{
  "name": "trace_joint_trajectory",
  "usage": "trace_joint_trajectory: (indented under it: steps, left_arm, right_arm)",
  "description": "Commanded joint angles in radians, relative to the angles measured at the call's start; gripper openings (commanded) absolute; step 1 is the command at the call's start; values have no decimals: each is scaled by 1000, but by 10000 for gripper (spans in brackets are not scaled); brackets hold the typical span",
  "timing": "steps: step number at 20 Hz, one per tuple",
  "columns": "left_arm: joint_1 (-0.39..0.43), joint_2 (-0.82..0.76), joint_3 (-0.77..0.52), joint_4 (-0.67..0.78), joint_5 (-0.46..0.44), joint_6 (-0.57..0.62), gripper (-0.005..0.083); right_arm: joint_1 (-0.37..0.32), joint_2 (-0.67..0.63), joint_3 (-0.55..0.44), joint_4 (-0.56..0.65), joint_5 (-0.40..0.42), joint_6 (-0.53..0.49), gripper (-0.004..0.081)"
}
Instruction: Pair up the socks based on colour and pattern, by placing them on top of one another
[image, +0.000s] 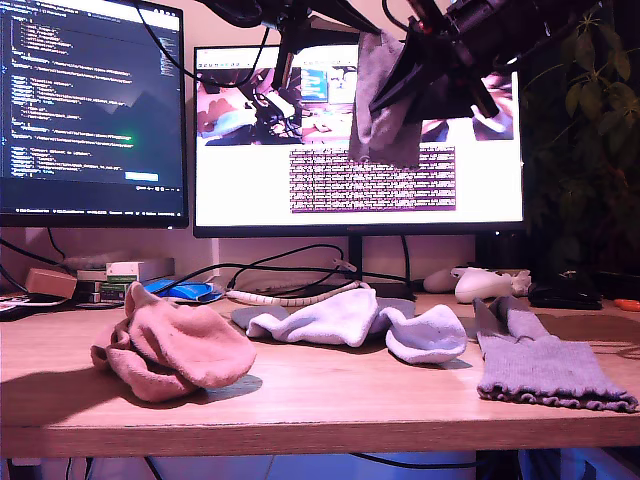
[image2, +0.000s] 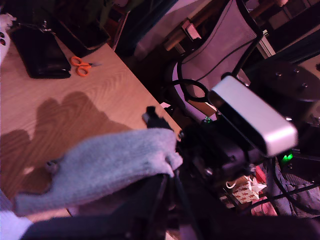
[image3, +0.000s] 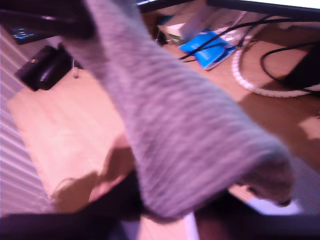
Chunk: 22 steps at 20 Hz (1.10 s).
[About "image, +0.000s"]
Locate white box green label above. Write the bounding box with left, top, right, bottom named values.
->
left=105, top=258, right=176, bottom=285

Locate black wallet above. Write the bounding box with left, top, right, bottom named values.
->
left=527, top=283, right=604, bottom=312

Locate bright white computer monitor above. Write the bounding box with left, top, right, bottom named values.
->
left=192, top=42, right=526, bottom=240

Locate grey frilly-cuff sock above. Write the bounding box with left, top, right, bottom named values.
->
left=348, top=30, right=424, bottom=168
left=471, top=294, right=640, bottom=414

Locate blue plastic packet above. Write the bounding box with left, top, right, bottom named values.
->
left=142, top=280, right=224, bottom=304

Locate small brown cardboard box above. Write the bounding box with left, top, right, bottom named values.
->
left=24, top=268, right=79, bottom=301

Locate pink sock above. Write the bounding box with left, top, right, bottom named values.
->
left=119, top=281, right=257, bottom=390
left=89, top=319, right=199, bottom=404

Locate green printed small box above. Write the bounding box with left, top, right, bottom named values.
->
left=74, top=282, right=127, bottom=305

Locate white game controller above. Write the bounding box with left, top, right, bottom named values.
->
left=423, top=267, right=532, bottom=304

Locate black flat device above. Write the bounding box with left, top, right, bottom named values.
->
left=0, top=294, right=76, bottom=322

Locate black thin wall cable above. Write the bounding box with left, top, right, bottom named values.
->
left=0, top=229, right=67, bottom=296

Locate black looped desk cable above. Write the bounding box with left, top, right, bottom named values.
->
left=139, top=243, right=416, bottom=301

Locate black monitor stand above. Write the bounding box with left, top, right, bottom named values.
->
left=319, top=235, right=417, bottom=303

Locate white sock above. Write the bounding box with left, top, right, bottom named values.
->
left=383, top=303, right=469, bottom=365
left=230, top=287, right=416, bottom=349

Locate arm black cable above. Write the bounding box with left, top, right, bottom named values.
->
left=132, top=0, right=272, bottom=87

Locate black monitor cable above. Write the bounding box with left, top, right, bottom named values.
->
left=399, top=234, right=414, bottom=286

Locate black cable under table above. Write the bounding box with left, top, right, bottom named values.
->
left=349, top=452, right=479, bottom=471

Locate white spiral cable wrap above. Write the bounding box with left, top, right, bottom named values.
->
left=226, top=280, right=374, bottom=308

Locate green house plant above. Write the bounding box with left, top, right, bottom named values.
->
left=519, top=0, right=640, bottom=286

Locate dark code computer monitor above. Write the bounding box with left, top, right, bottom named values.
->
left=0, top=0, right=190, bottom=231

